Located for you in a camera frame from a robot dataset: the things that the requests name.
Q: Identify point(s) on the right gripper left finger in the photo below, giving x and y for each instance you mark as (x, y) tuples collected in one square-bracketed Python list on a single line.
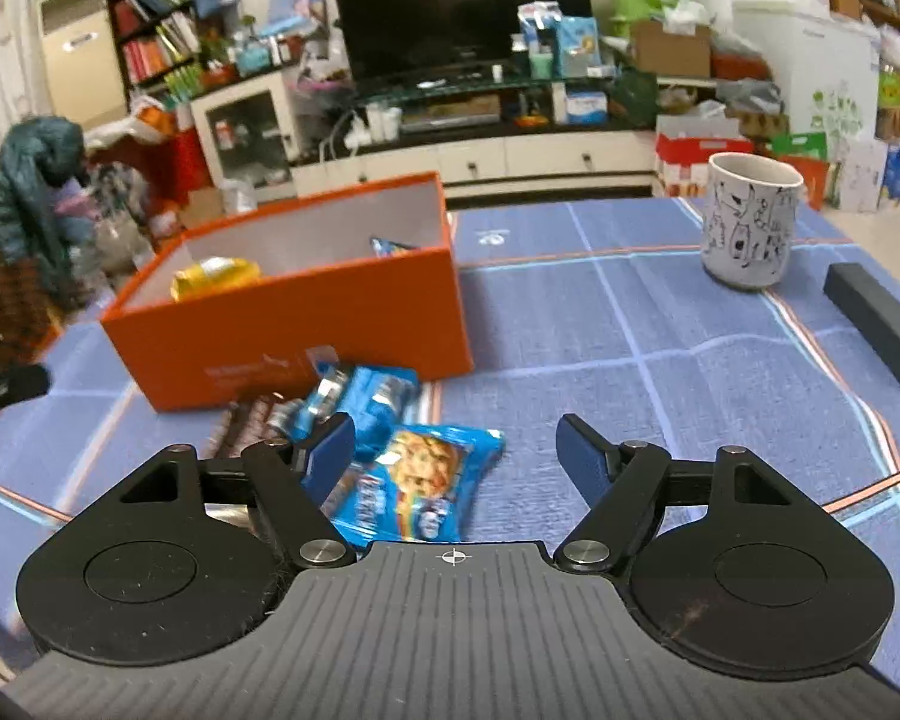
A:
[(291, 481)]

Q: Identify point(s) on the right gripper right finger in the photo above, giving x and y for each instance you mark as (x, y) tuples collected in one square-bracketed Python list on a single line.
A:
[(621, 484)]

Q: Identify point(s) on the dark brown snack wrapper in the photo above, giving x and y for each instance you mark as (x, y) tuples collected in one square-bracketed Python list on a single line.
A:
[(267, 418)]

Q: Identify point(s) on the blue cookie snack packet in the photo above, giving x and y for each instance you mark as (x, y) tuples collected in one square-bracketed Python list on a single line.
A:
[(373, 397)]

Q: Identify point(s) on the blue rainbow cookie packet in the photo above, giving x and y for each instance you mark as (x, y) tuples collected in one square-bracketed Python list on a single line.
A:
[(418, 487)]

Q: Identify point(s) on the golden yellow snack bag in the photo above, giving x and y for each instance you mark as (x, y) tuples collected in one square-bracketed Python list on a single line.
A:
[(212, 276)]

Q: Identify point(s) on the blue checked tablecloth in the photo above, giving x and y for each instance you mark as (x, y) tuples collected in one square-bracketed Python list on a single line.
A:
[(595, 308)]

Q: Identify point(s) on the orange cardboard box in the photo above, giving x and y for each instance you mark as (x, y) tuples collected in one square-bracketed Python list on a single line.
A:
[(365, 274)]

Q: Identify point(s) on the teal puffer jacket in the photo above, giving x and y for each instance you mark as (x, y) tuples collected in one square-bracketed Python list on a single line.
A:
[(39, 156)]

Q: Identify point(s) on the white patterned cup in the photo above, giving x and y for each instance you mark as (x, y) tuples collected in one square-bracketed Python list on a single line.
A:
[(749, 219)]

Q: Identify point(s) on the black rectangular case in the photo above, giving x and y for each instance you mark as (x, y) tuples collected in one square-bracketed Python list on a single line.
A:
[(869, 307)]

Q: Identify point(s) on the white TV cabinet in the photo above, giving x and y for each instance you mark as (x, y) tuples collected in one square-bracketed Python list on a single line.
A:
[(501, 167)]

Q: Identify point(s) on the red white cardboard box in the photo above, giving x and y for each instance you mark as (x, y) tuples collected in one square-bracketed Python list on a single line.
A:
[(682, 163)]

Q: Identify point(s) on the white glass-door cabinet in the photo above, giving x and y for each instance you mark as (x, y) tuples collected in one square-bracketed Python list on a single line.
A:
[(248, 133)]

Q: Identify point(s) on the dark bookcase with books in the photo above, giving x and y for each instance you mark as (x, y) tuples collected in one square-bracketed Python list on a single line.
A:
[(153, 39)]

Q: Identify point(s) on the white mini fridge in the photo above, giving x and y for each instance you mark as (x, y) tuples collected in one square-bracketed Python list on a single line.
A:
[(828, 68)]

